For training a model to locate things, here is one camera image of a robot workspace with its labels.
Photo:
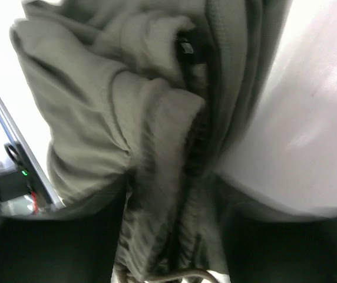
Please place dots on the olive green shorts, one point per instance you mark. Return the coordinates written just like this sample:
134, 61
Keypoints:
147, 96

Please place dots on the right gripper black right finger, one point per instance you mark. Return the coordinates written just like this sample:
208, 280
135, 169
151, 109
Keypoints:
267, 246

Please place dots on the aluminium mounting rail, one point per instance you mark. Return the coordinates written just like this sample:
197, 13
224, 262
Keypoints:
24, 147

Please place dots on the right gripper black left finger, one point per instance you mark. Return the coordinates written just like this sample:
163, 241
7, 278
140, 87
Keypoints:
75, 250

